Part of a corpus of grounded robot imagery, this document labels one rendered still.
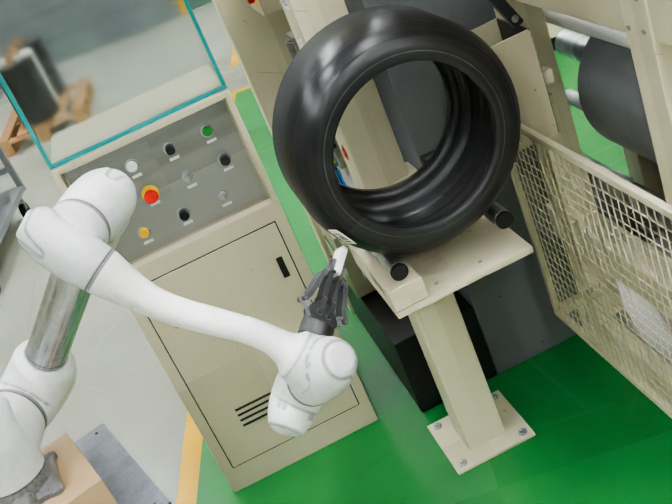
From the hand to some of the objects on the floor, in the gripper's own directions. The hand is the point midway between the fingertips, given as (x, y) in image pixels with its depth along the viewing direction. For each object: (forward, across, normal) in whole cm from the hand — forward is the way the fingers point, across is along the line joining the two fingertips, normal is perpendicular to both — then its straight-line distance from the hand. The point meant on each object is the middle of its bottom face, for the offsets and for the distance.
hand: (337, 261), depth 210 cm
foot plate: (+10, +100, -54) cm, 114 cm away
